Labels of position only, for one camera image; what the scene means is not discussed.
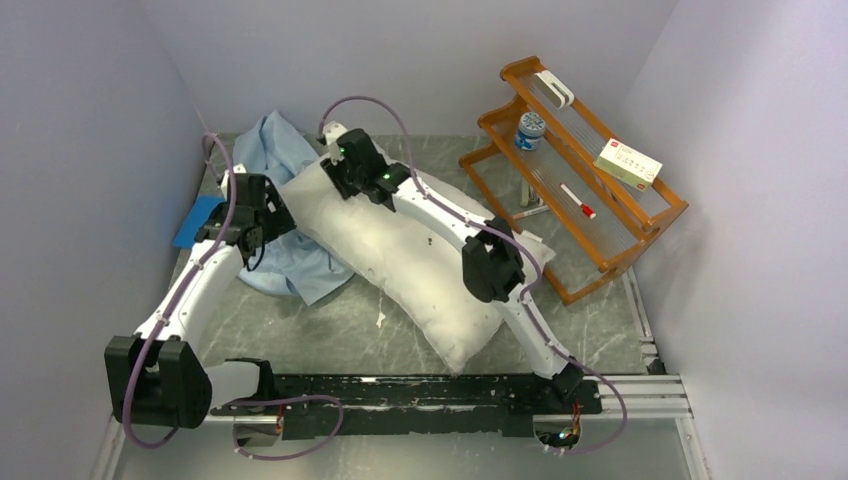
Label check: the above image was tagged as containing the light blue pillowcase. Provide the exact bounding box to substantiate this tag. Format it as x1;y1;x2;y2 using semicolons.
232;110;354;305

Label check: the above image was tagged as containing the white pillow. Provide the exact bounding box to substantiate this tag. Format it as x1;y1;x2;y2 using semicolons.
278;142;556;376

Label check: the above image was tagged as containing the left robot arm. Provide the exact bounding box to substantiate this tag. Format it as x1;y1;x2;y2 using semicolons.
104;173;296;429

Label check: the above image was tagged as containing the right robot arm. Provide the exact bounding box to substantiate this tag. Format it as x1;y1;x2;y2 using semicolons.
319;123;584;414

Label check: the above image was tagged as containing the blue white jar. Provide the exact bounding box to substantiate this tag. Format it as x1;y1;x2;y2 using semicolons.
514;111;547;151

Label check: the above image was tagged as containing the grey pen on table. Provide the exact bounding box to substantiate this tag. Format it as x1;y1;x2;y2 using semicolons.
512;205;550;220

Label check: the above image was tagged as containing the white rectangular device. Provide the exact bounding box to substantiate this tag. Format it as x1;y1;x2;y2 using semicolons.
533;70;575;109

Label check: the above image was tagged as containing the orange wooden shelf rack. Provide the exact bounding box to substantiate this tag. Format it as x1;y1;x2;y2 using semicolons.
459;56;688;304

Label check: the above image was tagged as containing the red white marker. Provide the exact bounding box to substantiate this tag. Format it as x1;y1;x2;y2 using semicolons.
559;183;596;219

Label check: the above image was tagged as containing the white medicine box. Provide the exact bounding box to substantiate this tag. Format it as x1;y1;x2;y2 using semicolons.
593;138;663;191

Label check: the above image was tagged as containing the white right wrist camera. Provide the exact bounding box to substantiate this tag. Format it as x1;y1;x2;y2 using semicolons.
319;121;348;160

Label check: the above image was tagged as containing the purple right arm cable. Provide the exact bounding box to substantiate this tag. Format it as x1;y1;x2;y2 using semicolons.
317;95;629;458

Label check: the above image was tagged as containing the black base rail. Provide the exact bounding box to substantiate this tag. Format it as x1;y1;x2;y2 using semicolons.
209;373;602;440

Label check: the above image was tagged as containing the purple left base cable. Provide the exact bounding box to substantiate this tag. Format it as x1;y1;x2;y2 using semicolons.
231;394;344;463

